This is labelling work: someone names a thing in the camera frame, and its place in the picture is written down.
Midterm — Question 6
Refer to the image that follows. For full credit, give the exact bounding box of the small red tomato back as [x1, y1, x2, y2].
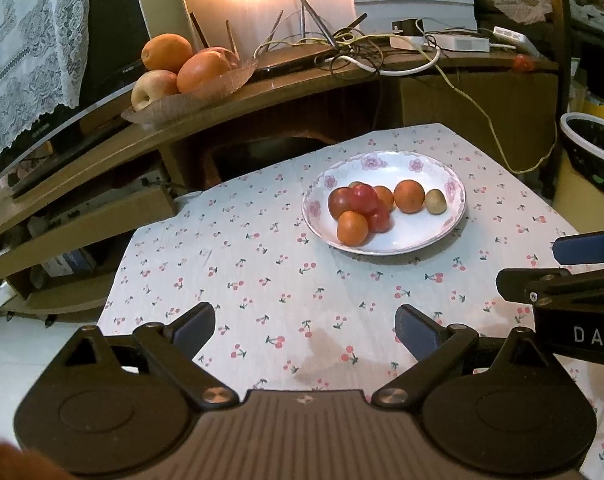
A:
[367, 207, 392, 233]

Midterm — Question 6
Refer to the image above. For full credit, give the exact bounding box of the small red tomato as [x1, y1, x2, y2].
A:
[352, 183, 379, 216]
[367, 207, 392, 233]

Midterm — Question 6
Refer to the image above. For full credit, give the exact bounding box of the orange tangerine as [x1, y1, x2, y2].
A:
[374, 185, 394, 211]
[337, 210, 369, 247]
[393, 180, 424, 214]

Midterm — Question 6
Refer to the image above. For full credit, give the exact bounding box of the large dark red tomato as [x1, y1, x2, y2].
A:
[328, 186, 353, 221]

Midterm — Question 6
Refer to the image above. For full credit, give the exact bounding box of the yellow trash bin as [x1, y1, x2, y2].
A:
[552, 112, 604, 233]

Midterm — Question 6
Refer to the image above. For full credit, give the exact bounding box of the white floral porcelain bowl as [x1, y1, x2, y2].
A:
[302, 151, 466, 256]

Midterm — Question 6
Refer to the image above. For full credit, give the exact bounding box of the wooden tv cabinet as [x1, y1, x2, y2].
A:
[0, 52, 563, 318]

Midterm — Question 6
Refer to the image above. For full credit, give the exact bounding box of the cherry print tablecloth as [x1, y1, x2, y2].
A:
[96, 122, 604, 476]

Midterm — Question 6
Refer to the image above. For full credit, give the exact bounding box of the small red object on cabinet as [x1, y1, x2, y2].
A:
[512, 54, 536, 74]

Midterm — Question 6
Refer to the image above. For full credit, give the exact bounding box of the white router box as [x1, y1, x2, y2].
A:
[492, 26, 542, 58]

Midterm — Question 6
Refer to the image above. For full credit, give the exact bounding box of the woven fruit tray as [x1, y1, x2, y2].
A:
[121, 58, 258, 126]

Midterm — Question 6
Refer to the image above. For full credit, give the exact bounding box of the pale apple on tray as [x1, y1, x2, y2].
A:
[131, 70, 180, 112]

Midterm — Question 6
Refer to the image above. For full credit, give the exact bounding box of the white power strip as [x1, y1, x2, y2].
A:
[389, 18, 491, 53]

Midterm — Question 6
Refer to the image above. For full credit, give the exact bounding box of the front orange on tray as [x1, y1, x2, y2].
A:
[176, 51, 232, 93]

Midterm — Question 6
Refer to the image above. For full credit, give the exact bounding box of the orange on tray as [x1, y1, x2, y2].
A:
[176, 51, 232, 93]
[140, 34, 194, 74]

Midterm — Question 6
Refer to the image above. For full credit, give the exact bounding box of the top orange on tray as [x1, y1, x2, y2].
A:
[140, 34, 194, 74]

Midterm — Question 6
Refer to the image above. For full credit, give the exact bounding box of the black television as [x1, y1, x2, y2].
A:
[0, 0, 149, 178]

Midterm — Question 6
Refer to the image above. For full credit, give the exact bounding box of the black router with antennas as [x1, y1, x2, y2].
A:
[253, 0, 368, 78]

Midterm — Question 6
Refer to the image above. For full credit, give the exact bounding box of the white lace cloth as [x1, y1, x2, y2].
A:
[0, 0, 89, 155]

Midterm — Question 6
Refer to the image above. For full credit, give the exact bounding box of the white cable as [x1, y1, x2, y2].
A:
[314, 34, 442, 77]

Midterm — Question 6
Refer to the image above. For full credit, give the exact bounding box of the yellow cable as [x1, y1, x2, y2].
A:
[253, 16, 559, 175]

